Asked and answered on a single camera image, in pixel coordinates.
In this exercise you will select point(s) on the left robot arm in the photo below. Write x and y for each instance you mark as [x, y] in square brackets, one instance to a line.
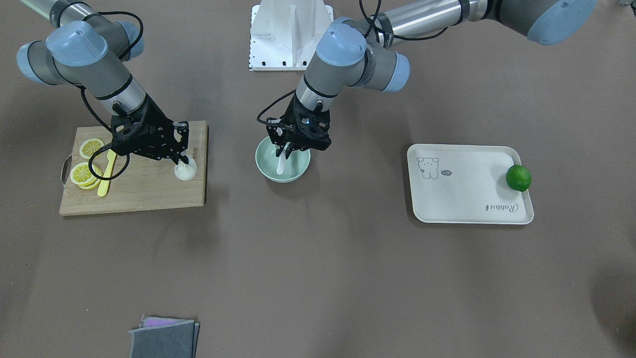
[357, 54]

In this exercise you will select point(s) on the grey folded cloth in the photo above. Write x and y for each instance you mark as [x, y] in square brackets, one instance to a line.
[160, 337]

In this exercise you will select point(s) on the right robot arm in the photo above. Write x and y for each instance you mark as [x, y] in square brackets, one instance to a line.
[88, 51]

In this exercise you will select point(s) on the white ceramic spoon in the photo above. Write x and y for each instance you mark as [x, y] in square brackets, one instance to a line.
[281, 165]

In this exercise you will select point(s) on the lemon slice stack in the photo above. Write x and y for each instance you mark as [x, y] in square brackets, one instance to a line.
[81, 176]

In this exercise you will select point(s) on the green lime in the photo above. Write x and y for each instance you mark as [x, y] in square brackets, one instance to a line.
[518, 178]

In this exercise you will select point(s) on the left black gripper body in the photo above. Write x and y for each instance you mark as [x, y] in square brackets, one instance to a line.
[291, 121]

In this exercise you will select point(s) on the bamboo cutting board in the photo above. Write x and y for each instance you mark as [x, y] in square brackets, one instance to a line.
[145, 184]

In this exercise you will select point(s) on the single lemon slice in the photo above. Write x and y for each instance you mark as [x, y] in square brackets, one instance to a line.
[89, 147]

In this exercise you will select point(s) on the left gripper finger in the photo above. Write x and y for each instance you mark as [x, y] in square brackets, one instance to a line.
[287, 150]
[277, 149]

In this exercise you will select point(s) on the mint green bowl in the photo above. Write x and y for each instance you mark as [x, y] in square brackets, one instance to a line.
[266, 162]

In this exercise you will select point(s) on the white rabbit tray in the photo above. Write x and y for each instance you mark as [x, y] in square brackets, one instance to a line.
[465, 184]

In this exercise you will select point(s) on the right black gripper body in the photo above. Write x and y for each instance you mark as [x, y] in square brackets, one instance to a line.
[160, 125]

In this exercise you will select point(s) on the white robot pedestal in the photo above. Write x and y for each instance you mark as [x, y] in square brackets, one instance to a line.
[284, 33]

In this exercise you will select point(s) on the white steamed bun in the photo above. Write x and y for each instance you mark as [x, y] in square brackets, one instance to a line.
[186, 171]

